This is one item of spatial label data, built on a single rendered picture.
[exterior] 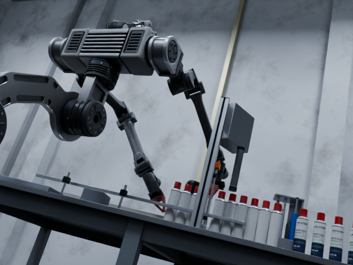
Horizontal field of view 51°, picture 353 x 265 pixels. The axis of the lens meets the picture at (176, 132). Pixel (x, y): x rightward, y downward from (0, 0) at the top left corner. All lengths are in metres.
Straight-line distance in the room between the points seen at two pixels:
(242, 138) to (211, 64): 4.01
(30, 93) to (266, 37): 4.79
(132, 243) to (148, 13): 5.85
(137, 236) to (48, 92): 0.61
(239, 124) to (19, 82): 0.98
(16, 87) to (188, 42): 4.98
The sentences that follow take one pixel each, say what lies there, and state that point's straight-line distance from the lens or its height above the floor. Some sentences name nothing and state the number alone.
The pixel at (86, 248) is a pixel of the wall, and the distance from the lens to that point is 5.35.
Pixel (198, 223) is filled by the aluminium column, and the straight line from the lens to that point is 1.60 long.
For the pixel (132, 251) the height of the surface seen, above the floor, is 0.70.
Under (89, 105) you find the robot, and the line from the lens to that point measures 1.42.
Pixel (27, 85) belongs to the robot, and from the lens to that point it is 1.35.
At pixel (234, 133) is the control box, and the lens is 1.72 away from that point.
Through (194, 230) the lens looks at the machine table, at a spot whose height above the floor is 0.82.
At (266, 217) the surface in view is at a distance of 1.75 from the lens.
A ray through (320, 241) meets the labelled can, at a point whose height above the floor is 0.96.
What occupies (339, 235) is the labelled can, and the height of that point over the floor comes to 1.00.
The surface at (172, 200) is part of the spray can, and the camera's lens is 1.78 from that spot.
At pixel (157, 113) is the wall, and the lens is 5.56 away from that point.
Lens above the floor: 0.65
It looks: 21 degrees up
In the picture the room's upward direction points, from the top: 16 degrees clockwise
